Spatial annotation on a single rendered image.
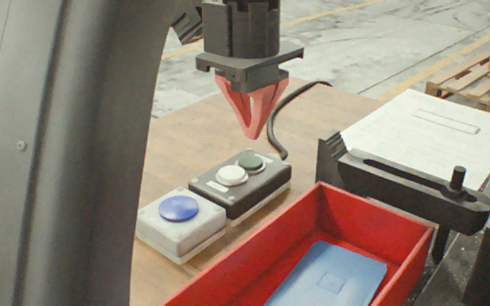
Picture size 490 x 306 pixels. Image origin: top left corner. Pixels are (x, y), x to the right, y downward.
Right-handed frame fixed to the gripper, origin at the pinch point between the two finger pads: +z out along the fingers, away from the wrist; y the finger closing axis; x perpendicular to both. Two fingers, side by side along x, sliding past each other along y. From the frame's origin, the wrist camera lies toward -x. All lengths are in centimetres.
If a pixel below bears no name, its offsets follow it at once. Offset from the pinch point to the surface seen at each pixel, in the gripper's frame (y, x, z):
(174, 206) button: 11.5, 0.0, 3.8
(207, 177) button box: 4.8, -2.2, 4.5
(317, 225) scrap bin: 1.9, 10.5, 6.6
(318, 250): 4.9, 12.6, 6.7
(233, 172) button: 3.1, 0.1, 3.7
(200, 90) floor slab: -175, -199, 97
